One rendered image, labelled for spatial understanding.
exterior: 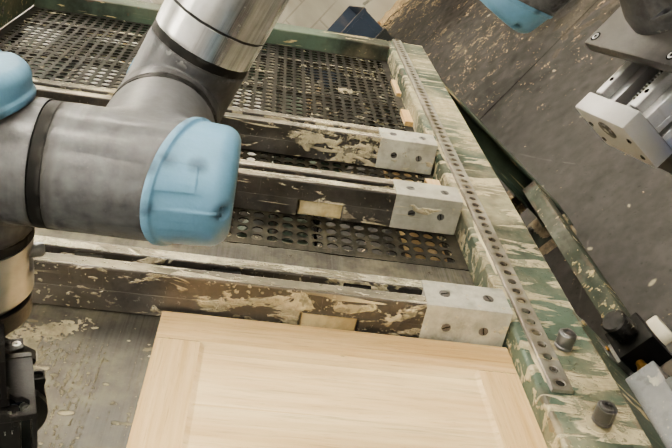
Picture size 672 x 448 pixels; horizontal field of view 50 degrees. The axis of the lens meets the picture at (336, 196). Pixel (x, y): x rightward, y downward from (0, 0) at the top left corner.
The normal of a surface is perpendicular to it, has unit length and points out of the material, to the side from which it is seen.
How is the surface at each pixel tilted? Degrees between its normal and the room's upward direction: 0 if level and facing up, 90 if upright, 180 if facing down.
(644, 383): 0
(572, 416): 54
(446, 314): 90
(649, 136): 90
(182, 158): 67
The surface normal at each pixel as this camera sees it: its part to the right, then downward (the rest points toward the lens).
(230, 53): 0.37, 0.60
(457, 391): 0.17, -0.88
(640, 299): -0.70, -0.62
